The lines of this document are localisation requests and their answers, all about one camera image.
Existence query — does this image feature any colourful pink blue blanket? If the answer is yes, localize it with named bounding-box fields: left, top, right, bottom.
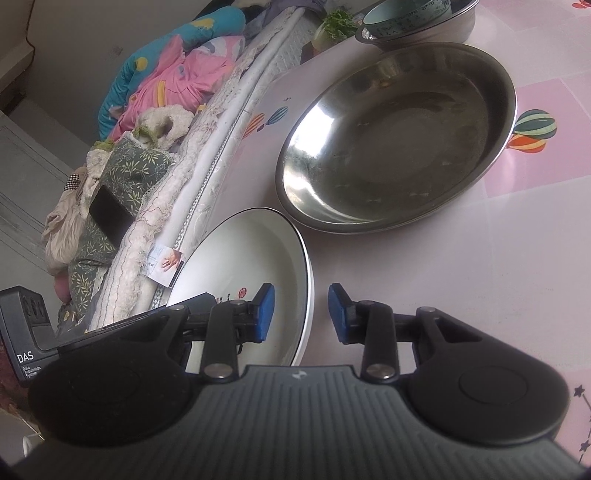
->
left=98, top=6, right=246, bottom=141

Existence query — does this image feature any grey clothes pile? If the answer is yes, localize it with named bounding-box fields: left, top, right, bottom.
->
left=244, top=0, right=326, bottom=40

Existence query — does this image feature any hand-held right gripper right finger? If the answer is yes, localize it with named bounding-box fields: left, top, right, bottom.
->
left=327, top=283, right=491, bottom=383

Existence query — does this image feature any green floral pillow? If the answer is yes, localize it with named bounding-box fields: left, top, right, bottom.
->
left=59, top=137, right=177, bottom=320

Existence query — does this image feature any small steel bowl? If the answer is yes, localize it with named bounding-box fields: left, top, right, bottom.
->
left=355, top=0, right=482, bottom=52

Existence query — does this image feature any large steel basin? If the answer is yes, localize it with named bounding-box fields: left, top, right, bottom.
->
left=276, top=41, right=518, bottom=234

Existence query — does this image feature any grey panelled door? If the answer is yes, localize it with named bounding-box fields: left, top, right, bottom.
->
left=0, top=108, right=90, bottom=305

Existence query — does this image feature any white fuzzy cloth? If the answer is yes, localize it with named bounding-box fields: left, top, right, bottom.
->
left=85, top=104, right=195, bottom=186

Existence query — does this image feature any beige cloth bag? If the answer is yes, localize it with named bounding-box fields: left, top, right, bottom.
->
left=41, top=170, right=95, bottom=278

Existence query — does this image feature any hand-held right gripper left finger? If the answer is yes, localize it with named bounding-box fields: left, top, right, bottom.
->
left=119, top=282, right=277, bottom=385

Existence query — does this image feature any white mattress tag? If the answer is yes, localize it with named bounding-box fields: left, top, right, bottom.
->
left=147, top=244, right=186, bottom=288

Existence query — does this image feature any green ceramic bowl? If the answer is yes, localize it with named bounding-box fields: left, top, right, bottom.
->
left=361, top=0, right=452, bottom=40

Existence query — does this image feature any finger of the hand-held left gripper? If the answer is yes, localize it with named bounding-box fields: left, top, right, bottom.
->
left=57, top=292, right=218, bottom=360

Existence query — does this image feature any pink balloon print tablecloth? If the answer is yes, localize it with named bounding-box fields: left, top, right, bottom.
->
left=164, top=0, right=591, bottom=455

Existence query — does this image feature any green lettuce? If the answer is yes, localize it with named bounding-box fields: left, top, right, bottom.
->
left=311, top=9, right=357, bottom=52

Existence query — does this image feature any white ceramic plate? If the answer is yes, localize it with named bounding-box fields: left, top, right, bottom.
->
left=165, top=207, right=315, bottom=371

